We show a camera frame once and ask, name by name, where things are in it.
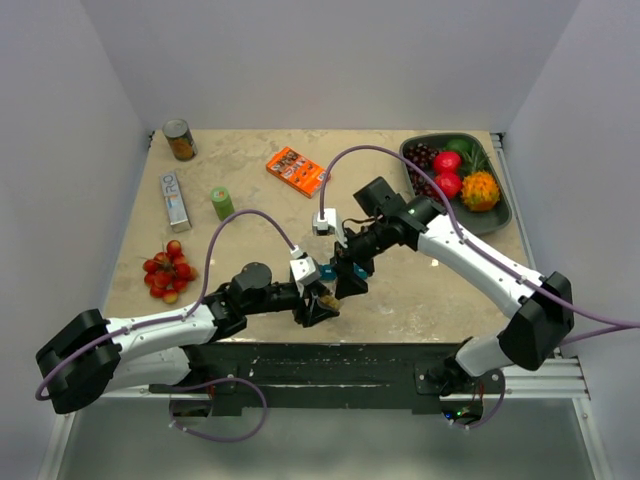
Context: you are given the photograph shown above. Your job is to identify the clear pill bottle yellow capsules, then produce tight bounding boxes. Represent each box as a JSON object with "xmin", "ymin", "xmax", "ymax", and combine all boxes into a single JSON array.
[{"xmin": 319, "ymin": 287, "xmax": 340, "ymax": 311}]

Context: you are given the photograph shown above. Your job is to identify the silver toothpaste box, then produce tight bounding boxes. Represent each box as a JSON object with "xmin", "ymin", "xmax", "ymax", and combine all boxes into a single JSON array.
[{"xmin": 159, "ymin": 171, "xmax": 192, "ymax": 233}]

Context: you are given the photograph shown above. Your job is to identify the teal weekly pill organizer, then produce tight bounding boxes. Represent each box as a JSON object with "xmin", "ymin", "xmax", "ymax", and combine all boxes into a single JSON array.
[{"xmin": 320, "ymin": 263, "xmax": 368, "ymax": 282}]

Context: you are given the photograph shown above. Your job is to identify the tin can fruit label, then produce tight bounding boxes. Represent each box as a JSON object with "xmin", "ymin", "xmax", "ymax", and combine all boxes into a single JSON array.
[{"xmin": 162, "ymin": 119, "xmax": 198, "ymax": 161}]

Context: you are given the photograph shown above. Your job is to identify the lower red pomegranate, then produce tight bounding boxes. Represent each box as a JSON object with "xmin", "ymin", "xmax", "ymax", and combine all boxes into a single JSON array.
[{"xmin": 434, "ymin": 171, "xmax": 463, "ymax": 200}]

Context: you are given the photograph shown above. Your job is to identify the red pomegranate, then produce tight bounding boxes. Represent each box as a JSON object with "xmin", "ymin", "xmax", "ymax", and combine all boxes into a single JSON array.
[
  {"xmin": 433, "ymin": 151, "xmax": 462, "ymax": 175},
  {"xmin": 434, "ymin": 171, "xmax": 463, "ymax": 200}
]

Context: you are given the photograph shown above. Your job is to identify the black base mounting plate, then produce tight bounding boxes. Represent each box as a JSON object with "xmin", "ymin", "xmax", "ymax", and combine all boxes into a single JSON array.
[{"xmin": 150, "ymin": 342, "xmax": 505, "ymax": 415}]

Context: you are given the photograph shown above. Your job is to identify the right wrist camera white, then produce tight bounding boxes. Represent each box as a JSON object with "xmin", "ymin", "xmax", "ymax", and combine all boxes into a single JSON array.
[{"xmin": 311, "ymin": 208, "xmax": 347, "ymax": 247}]

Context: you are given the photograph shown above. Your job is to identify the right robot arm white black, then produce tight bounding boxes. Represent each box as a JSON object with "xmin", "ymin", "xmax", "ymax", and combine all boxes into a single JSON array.
[{"xmin": 314, "ymin": 177, "xmax": 574, "ymax": 393}]

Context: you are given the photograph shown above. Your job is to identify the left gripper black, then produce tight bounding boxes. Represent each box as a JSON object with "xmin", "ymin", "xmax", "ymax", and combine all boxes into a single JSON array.
[{"xmin": 245, "ymin": 279, "xmax": 339, "ymax": 327}]

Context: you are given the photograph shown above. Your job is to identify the orange spiky kiwano fruit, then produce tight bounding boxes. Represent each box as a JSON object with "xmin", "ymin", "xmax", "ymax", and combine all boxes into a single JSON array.
[{"xmin": 461, "ymin": 171, "xmax": 501, "ymax": 212}]

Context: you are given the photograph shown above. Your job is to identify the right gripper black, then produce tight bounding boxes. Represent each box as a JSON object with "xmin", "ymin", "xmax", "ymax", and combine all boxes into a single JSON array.
[{"xmin": 330, "ymin": 218, "xmax": 393, "ymax": 300}]

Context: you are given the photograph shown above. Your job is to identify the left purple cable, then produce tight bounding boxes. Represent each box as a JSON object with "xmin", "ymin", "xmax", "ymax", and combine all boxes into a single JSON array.
[{"xmin": 34, "ymin": 208, "xmax": 301, "ymax": 443}]

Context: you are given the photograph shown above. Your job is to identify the green cylindrical container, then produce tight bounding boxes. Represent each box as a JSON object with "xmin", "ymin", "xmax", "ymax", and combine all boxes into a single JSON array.
[{"xmin": 210, "ymin": 186, "xmax": 235, "ymax": 221}]

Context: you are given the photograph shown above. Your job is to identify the red cherry bunch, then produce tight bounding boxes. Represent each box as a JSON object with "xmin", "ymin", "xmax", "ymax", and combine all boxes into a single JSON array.
[{"xmin": 142, "ymin": 239, "xmax": 199, "ymax": 305}]

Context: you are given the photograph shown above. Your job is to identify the aluminium frame rail front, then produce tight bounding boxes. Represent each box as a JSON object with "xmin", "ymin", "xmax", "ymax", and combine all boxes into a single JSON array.
[{"xmin": 37, "ymin": 358, "xmax": 614, "ymax": 479}]

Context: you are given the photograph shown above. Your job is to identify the green lime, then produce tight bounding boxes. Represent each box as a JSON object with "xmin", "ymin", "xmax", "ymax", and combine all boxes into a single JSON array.
[{"xmin": 445, "ymin": 138, "xmax": 473, "ymax": 155}]

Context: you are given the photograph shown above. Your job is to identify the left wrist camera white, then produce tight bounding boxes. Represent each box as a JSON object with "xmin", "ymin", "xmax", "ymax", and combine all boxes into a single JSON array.
[{"xmin": 289, "ymin": 245, "xmax": 321, "ymax": 287}]

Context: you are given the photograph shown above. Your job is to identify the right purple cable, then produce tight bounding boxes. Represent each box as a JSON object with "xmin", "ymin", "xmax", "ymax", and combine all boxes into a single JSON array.
[{"xmin": 318, "ymin": 144, "xmax": 640, "ymax": 431}]

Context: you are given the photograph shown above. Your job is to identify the aluminium frame rail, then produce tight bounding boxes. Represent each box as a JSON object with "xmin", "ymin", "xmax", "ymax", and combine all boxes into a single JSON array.
[
  {"xmin": 37, "ymin": 358, "xmax": 614, "ymax": 479},
  {"xmin": 490, "ymin": 132, "xmax": 536, "ymax": 269}
]

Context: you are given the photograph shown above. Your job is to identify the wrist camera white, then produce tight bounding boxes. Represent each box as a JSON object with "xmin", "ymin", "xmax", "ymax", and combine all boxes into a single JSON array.
[
  {"xmin": 289, "ymin": 245, "xmax": 321, "ymax": 287},
  {"xmin": 311, "ymin": 208, "xmax": 347, "ymax": 247}
]

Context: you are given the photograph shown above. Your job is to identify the purple cable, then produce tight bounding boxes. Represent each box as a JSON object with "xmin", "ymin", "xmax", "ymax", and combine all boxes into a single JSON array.
[
  {"xmin": 34, "ymin": 208, "xmax": 301, "ymax": 443},
  {"xmin": 318, "ymin": 144, "xmax": 640, "ymax": 431}
]

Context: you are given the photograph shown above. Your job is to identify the orange cardboard box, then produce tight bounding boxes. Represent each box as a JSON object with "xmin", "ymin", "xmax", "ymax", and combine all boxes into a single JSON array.
[{"xmin": 266, "ymin": 147, "xmax": 331, "ymax": 198}]

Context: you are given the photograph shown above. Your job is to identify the upper red pomegranate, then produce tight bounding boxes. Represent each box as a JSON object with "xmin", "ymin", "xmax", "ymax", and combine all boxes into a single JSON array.
[{"xmin": 433, "ymin": 151, "xmax": 462, "ymax": 175}]

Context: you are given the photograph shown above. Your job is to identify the aluminium frame rail right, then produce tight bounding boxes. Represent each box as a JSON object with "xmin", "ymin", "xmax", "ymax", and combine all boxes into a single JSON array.
[{"xmin": 490, "ymin": 132, "xmax": 536, "ymax": 269}]

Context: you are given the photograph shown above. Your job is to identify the dark grey fruit tray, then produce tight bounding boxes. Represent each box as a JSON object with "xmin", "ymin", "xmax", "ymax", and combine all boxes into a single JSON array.
[{"xmin": 399, "ymin": 132, "xmax": 512, "ymax": 235}]

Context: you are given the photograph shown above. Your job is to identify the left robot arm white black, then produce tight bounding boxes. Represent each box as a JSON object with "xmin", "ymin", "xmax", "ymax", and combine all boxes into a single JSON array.
[{"xmin": 36, "ymin": 260, "xmax": 339, "ymax": 414}]

